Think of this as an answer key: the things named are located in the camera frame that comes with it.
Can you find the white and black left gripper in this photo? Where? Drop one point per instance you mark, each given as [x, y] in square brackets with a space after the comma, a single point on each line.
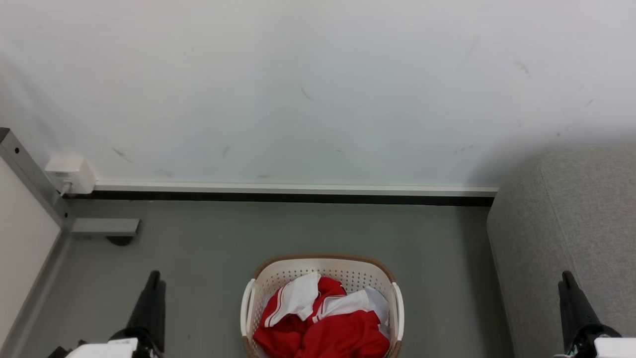
[117, 348]

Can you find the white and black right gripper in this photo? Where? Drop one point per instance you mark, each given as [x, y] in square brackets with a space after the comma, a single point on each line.
[603, 345]

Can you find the red and white garment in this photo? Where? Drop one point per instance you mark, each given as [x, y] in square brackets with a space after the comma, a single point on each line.
[343, 333]

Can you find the grey fabric sofa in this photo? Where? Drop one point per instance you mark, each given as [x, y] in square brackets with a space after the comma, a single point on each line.
[571, 238]

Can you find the black caster wheel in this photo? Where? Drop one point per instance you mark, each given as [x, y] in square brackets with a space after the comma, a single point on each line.
[119, 240]

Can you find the grey metal foot bar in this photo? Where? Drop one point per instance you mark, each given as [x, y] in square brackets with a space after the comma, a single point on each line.
[107, 226]

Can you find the white perforated laundry basket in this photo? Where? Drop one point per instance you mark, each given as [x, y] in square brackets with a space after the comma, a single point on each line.
[278, 278]

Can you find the cream partition panel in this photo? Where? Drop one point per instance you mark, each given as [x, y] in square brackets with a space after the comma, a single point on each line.
[22, 233]

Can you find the black baseboard strip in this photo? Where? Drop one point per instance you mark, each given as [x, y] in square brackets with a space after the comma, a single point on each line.
[298, 198]

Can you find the plain white cloth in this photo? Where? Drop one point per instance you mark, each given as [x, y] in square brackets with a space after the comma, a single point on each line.
[380, 306]

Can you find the white wall socket box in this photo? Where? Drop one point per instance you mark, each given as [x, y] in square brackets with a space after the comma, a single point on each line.
[74, 171]

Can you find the grey metal frame post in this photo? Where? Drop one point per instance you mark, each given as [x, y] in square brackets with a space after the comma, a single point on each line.
[35, 174]

